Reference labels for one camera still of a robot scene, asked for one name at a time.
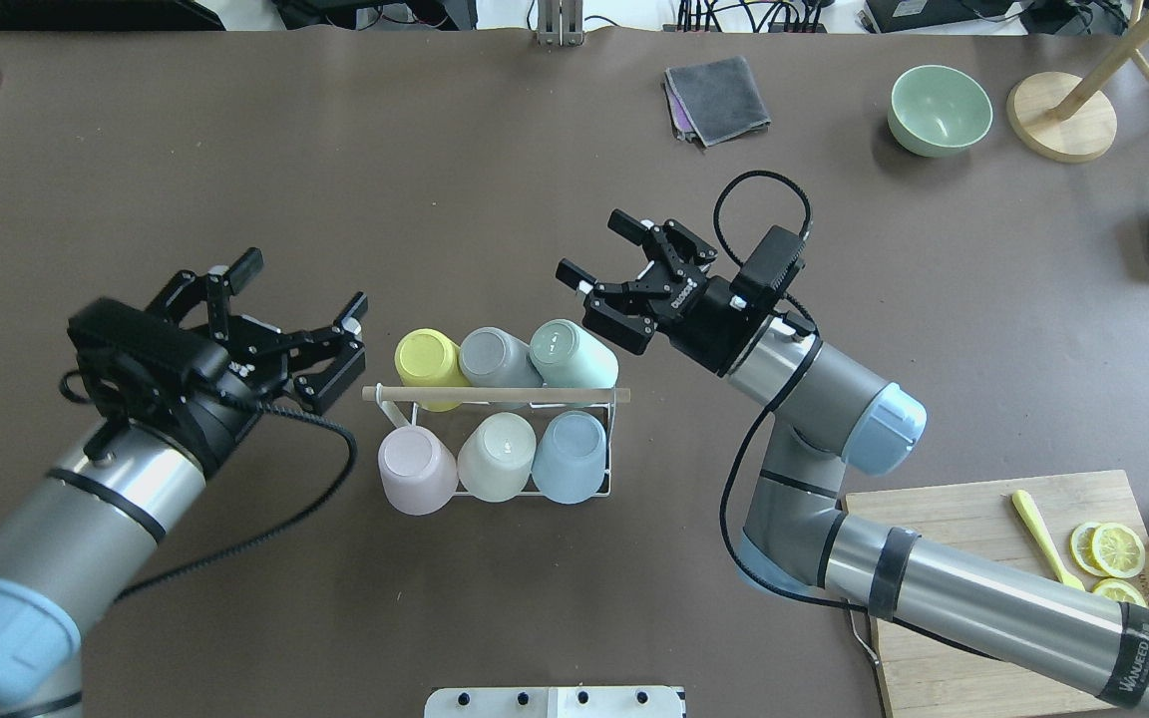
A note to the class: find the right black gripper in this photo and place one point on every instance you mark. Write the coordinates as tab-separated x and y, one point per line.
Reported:
712	327

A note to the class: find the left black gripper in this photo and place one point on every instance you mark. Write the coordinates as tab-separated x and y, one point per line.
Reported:
218	422

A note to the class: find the green plastic cup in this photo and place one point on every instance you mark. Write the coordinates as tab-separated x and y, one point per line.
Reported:
566	356

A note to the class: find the pink plastic cup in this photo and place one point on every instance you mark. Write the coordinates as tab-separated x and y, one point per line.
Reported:
418	473

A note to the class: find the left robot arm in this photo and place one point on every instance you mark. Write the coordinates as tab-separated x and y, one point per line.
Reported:
74	547

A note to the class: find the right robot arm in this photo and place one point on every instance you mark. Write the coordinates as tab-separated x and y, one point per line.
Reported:
831	414

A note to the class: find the yellow cup on rack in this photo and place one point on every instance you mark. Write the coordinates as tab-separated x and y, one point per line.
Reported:
427	358

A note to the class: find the grey cup on rack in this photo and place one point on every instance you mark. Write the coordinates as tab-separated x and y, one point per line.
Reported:
493	358

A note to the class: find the light blue cup on rack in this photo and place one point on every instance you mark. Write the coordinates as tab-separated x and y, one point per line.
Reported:
570	461

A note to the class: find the white cup on rack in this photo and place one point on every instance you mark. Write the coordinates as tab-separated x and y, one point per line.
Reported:
495	463

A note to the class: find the grey folded cloth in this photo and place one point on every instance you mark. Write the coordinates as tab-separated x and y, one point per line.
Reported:
713	102

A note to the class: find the green bowl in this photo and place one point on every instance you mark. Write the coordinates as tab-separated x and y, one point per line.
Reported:
937	112

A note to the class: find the yellow plastic knife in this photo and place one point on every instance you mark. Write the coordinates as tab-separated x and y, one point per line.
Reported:
1033	520

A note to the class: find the wooden mug tree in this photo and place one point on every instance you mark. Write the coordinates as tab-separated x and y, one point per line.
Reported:
1067	118

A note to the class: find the wooden cutting board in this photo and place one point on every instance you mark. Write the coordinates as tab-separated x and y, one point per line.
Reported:
979	624

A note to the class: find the lemon slices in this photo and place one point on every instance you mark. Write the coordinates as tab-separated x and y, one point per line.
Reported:
1115	554

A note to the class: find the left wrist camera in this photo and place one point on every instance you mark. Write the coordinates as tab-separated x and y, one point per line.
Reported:
124	346

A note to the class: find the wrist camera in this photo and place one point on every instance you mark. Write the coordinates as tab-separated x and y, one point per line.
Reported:
766	274
124	346

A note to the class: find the white wire cup rack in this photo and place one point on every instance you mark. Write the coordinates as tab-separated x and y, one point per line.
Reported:
453	414

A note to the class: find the aluminium frame post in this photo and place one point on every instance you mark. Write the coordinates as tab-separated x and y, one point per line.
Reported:
560	23

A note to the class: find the white camera stand base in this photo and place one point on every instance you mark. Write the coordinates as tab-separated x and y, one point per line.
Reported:
558	701

